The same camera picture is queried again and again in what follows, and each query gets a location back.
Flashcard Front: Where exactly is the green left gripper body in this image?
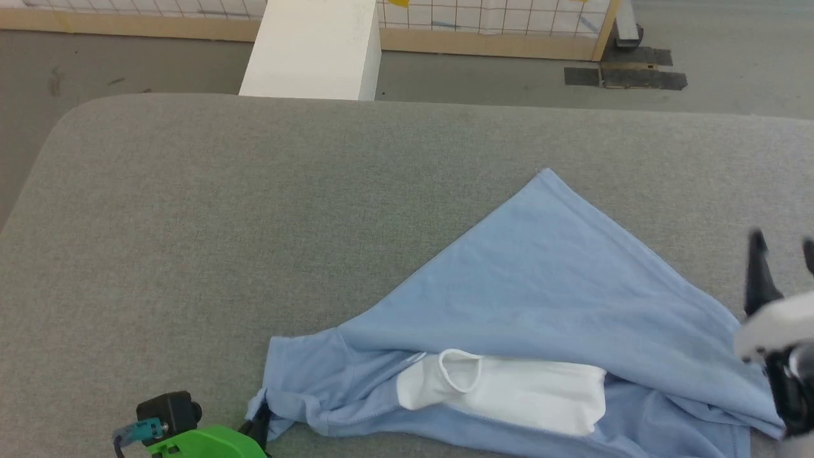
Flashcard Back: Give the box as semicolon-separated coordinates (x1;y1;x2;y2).
145;424;268;458

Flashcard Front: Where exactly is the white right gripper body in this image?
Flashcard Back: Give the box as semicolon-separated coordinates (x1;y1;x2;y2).
733;289;814;364

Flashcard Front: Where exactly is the light blue and white garment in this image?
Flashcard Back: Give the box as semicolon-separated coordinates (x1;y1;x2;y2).
244;167;787;458

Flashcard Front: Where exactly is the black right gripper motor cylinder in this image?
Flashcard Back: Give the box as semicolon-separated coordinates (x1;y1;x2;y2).
765;342;814;441

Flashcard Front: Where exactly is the grey fabric sofa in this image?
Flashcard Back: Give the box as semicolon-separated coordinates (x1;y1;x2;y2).
0;93;814;458

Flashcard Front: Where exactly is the grey metal screen foot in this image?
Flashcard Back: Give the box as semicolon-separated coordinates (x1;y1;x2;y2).
613;0;645;50

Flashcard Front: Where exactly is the lemon print grid screen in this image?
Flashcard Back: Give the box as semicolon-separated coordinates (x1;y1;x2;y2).
0;0;622;63

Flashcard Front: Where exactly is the white rectangular box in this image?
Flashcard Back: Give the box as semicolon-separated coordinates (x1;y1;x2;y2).
238;0;383;102

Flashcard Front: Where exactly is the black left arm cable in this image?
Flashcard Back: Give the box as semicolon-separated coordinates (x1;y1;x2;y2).
113;418;169;458

